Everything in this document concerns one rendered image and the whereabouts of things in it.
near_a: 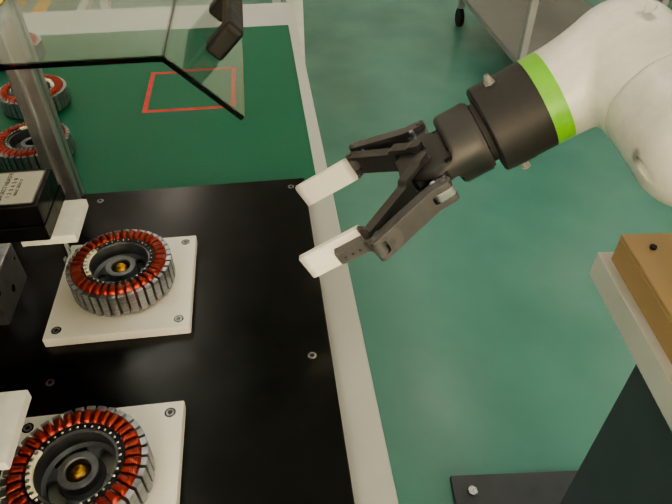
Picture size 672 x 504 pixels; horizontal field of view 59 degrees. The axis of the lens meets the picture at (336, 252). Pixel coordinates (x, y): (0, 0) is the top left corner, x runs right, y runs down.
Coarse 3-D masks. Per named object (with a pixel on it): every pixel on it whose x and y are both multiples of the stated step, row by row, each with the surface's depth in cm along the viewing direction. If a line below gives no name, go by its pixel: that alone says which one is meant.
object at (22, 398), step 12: (0, 396) 44; (12, 396) 44; (24, 396) 44; (0, 408) 43; (12, 408) 43; (24, 408) 44; (0, 420) 43; (12, 420) 43; (24, 420) 44; (0, 432) 42; (12, 432) 42; (0, 444) 41; (12, 444) 42; (0, 456) 41; (12, 456) 41; (0, 468) 41
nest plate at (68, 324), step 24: (168, 240) 73; (192, 240) 73; (144, 264) 69; (192, 264) 69; (192, 288) 67; (72, 312) 64; (144, 312) 64; (168, 312) 64; (192, 312) 65; (48, 336) 61; (72, 336) 61; (96, 336) 62; (120, 336) 62; (144, 336) 63
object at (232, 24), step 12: (216, 0) 59; (228, 0) 55; (240, 0) 57; (216, 12) 59; (228, 12) 53; (240, 12) 55; (228, 24) 51; (240, 24) 53; (216, 36) 52; (228, 36) 52; (240, 36) 52; (216, 48) 52; (228, 48) 52
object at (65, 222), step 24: (48, 168) 60; (0, 192) 57; (24, 192) 57; (48, 192) 58; (0, 216) 55; (24, 216) 56; (48, 216) 58; (72, 216) 60; (0, 240) 57; (24, 240) 57; (48, 240) 58; (72, 240) 59
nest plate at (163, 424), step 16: (48, 416) 54; (144, 416) 54; (160, 416) 54; (176, 416) 54; (144, 432) 53; (160, 432) 53; (176, 432) 53; (160, 448) 52; (176, 448) 52; (112, 464) 51; (160, 464) 51; (176, 464) 51; (0, 480) 50; (160, 480) 50; (176, 480) 50; (48, 496) 49; (160, 496) 49; (176, 496) 49
